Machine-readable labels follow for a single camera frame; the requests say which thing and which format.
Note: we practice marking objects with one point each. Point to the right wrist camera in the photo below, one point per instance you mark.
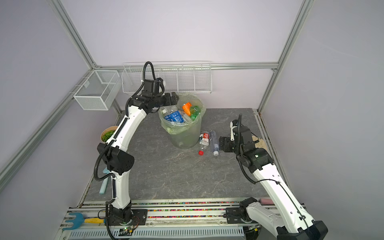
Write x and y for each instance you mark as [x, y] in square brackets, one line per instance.
[234, 125]

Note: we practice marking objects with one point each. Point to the white wire wall basket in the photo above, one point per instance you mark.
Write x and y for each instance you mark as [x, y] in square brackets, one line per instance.
[180, 77]

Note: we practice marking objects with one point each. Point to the green bagged waste bin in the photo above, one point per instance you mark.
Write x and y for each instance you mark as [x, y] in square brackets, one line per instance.
[186, 135]

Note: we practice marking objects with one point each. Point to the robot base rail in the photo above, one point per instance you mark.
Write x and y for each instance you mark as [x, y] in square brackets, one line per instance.
[164, 219]

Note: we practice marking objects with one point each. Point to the red label cola bottle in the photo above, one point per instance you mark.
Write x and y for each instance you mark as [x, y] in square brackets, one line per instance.
[204, 142]

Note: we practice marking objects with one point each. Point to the crushed green bottle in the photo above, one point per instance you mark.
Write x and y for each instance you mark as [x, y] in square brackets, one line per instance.
[195, 111]

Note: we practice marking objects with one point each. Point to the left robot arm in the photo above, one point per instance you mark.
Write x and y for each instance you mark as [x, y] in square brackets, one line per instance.
[114, 162]

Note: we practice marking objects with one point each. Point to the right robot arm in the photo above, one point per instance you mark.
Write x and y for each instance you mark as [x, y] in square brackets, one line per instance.
[293, 221]

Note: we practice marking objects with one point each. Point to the beige plant pot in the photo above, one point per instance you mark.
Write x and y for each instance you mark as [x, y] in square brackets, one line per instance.
[112, 128]

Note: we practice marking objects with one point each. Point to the blue yellow garden fork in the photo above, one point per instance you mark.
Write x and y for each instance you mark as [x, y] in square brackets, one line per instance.
[80, 220]

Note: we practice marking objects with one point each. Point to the aluminium frame corner post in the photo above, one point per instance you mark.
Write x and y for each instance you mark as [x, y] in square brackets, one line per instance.
[69, 27]

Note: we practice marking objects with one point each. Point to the right aluminium frame post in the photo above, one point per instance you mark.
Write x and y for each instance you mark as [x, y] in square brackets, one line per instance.
[298, 24]

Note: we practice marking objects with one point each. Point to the white mesh side basket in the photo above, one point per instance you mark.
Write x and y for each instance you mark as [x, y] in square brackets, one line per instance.
[99, 90]

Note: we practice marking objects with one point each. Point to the purple pink tool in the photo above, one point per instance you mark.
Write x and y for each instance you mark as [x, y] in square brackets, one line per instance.
[266, 201]

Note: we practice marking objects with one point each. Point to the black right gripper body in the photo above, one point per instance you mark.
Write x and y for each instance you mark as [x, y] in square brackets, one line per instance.
[230, 146]

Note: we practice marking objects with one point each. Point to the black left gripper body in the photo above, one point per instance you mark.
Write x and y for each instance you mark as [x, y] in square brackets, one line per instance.
[165, 100]

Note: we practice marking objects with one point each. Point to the teal garden trowel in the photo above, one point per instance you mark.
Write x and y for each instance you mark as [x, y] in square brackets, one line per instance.
[104, 183]

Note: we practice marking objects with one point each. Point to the clear bottle blue cap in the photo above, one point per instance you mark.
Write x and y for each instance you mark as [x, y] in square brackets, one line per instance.
[214, 143]

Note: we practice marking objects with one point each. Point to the green artificial plant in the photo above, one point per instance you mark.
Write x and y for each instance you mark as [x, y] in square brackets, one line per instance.
[106, 135]

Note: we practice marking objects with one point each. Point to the blue label bottle white cap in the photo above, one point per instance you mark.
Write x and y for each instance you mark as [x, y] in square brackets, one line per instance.
[176, 116]

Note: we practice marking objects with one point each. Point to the orange label bottle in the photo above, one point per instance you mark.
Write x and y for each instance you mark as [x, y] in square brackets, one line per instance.
[186, 108]

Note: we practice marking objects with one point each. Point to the beige wooden brush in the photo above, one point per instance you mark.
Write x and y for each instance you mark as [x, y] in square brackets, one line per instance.
[260, 143]

